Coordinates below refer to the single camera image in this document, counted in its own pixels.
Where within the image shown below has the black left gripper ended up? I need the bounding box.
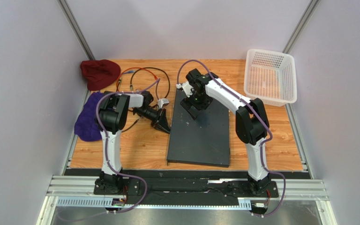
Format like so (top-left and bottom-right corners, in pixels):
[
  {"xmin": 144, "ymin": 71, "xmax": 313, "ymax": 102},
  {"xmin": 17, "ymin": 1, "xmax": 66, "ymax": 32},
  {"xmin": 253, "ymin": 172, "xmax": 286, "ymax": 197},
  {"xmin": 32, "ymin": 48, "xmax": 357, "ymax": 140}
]
[{"xmin": 135, "ymin": 107, "xmax": 172, "ymax": 135}]

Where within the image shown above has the dark grey network switch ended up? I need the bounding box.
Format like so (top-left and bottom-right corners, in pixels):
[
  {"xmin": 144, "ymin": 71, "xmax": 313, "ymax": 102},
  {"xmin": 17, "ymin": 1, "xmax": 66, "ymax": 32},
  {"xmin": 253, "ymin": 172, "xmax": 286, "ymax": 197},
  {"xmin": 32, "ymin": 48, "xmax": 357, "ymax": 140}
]
[{"xmin": 166, "ymin": 90, "xmax": 230, "ymax": 167}]

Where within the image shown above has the red ethernet cable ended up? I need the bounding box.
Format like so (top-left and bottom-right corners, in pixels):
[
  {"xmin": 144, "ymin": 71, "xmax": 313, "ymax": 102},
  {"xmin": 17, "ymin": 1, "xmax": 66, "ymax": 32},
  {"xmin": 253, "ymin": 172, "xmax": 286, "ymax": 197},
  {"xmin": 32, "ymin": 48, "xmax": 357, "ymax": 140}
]
[{"xmin": 115, "ymin": 67, "xmax": 159, "ymax": 93}]

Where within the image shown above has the blue ethernet cable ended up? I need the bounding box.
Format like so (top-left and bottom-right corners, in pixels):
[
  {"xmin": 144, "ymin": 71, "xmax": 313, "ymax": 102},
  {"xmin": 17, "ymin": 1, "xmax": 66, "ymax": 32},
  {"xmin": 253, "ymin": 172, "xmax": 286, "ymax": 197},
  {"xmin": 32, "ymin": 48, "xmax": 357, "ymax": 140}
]
[{"xmin": 117, "ymin": 70, "xmax": 136, "ymax": 91}]

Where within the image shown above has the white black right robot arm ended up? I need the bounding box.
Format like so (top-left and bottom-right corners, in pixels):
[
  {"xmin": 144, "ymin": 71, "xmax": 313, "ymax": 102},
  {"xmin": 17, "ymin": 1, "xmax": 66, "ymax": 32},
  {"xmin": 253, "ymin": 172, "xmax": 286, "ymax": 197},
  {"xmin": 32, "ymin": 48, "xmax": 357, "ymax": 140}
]
[{"xmin": 176, "ymin": 69, "xmax": 271, "ymax": 195}]

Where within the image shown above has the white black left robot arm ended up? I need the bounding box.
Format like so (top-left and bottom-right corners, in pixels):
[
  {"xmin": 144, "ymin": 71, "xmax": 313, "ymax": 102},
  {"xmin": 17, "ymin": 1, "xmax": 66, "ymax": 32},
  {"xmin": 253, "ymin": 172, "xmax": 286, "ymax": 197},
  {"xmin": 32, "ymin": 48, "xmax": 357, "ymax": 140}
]
[{"xmin": 95, "ymin": 91, "xmax": 171, "ymax": 194}]

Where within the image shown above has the purple cloth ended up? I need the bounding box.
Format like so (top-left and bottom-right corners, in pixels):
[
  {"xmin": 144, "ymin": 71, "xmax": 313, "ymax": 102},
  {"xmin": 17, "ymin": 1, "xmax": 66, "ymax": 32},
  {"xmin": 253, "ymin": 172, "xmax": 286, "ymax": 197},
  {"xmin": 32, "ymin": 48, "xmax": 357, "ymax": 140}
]
[{"xmin": 74, "ymin": 92, "xmax": 104, "ymax": 142}]

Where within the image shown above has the dark red cloth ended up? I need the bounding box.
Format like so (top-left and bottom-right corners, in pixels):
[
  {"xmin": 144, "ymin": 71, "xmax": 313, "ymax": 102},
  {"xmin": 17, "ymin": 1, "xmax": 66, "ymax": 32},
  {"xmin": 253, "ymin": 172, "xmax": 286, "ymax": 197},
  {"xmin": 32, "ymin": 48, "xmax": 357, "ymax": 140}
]
[{"xmin": 80, "ymin": 60, "xmax": 121, "ymax": 91}]

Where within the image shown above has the white plastic basket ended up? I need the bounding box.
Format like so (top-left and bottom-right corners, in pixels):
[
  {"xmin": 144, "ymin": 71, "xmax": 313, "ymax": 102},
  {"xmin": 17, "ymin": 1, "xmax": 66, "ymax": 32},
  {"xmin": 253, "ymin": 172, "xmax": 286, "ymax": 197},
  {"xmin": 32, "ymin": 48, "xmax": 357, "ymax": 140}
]
[{"xmin": 244, "ymin": 49, "xmax": 297, "ymax": 107}]

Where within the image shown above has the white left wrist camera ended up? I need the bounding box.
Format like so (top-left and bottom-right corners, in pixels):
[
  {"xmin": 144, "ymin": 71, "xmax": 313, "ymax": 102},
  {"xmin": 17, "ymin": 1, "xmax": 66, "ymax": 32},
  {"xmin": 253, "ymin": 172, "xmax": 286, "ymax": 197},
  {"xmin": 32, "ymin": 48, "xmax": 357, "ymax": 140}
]
[{"xmin": 157, "ymin": 98, "xmax": 170, "ymax": 109}]

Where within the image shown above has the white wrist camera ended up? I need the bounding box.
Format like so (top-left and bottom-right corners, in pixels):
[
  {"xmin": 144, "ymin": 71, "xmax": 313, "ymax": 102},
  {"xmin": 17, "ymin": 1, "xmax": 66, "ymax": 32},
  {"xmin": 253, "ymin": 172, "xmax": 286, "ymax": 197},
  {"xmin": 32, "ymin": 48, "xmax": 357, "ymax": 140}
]
[
  {"xmin": 157, "ymin": 98, "xmax": 170, "ymax": 109},
  {"xmin": 176, "ymin": 81, "xmax": 194, "ymax": 97}
]

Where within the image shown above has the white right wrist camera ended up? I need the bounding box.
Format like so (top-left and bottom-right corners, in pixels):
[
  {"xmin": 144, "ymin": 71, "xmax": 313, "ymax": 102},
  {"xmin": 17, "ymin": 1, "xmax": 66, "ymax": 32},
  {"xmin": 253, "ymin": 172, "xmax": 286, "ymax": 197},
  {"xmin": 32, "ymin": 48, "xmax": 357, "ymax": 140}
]
[{"xmin": 176, "ymin": 81, "xmax": 194, "ymax": 97}]

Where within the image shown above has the long black cable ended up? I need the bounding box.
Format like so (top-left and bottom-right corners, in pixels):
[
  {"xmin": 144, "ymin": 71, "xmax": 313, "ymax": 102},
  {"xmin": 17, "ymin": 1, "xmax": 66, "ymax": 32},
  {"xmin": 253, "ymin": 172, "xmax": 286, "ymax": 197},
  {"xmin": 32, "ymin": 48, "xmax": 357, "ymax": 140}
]
[{"xmin": 129, "ymin": 67, "xmax": 171, "ymax": 100}]

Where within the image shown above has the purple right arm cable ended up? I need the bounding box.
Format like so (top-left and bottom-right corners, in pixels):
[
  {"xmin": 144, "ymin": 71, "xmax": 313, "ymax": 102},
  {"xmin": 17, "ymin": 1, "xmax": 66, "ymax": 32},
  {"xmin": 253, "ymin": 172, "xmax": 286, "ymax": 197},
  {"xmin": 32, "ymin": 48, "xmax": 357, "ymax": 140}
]
[{"xmin": 177, "ymin": 60, "xmax": 287, "ymax": 218}]

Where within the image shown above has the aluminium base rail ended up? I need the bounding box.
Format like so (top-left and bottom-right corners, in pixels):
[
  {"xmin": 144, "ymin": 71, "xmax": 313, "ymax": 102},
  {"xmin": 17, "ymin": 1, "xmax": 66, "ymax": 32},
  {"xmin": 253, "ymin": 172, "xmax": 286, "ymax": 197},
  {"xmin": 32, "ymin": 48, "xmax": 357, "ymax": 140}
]
[{"xmin": 37, "ymin": 176, "xmax": 336, "ymax": 225}]

